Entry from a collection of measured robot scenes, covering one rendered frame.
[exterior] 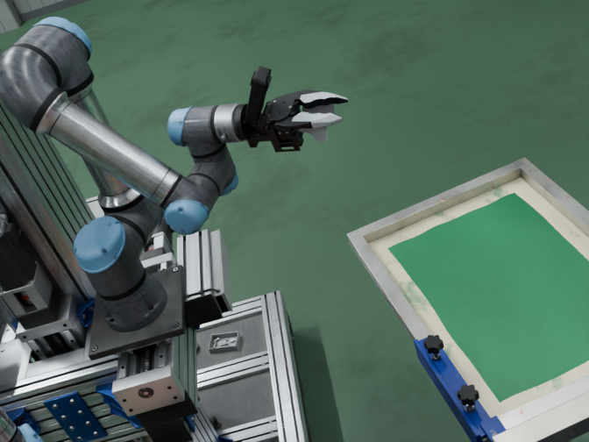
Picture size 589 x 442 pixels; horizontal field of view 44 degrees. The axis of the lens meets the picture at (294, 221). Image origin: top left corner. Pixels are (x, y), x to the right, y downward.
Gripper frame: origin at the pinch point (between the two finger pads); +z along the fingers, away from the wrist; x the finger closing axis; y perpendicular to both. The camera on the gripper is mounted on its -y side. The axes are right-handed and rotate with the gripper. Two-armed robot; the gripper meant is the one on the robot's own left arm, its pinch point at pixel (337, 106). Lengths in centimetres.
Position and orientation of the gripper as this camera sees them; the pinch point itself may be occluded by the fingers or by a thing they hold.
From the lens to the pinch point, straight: 136.4
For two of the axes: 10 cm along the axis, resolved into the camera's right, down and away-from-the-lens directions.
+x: -2.4, 7.5, -6.1
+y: 3.0, 6.6, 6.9
